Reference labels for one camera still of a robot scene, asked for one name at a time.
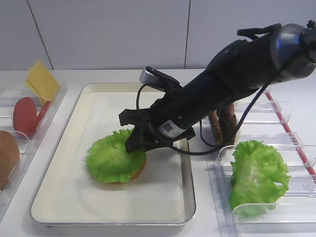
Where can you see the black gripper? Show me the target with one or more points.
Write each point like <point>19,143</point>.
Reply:
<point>173,115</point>

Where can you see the green lettuce leaf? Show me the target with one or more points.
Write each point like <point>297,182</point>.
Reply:
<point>260,177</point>
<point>106,151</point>

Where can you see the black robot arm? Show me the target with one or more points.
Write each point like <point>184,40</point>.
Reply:
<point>262,56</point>

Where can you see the left brown meat patty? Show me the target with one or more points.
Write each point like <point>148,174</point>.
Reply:
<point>215,126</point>

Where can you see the brown meat patty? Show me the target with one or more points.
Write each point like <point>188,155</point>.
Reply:
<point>215,126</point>
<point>228,123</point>

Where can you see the right brown meat patty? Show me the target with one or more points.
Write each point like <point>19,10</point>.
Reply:
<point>228,123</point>

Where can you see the edge-on red tomato slice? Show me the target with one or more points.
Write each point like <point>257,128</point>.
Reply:
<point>42,113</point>

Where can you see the green lettuce leaf in rack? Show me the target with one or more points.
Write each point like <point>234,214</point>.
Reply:
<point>260,177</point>

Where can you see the front yellow cheese slice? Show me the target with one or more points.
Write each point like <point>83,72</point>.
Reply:
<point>43,81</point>

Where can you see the yellow cheese slice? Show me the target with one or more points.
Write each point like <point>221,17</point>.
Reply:
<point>42,99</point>
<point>43,81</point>

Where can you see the round red tomato slice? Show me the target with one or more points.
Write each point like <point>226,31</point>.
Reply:
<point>24,116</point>

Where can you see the rear yellow cheese slice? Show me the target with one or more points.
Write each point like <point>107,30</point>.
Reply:
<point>42,99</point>

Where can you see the white parchment paper sheet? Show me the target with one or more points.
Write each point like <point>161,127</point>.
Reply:
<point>96,116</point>

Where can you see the cream metal baking tray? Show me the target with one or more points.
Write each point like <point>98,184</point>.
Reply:
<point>56,203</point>

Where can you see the toasted bottom bun slice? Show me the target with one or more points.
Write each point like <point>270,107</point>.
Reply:
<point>127,168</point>

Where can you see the clear acrylic left food rack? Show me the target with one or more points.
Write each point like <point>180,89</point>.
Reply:
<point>27,146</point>

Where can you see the brown bun top left rack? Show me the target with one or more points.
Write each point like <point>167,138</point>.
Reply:
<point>9,156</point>

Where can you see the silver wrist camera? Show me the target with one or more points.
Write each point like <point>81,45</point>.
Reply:
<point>159,80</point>

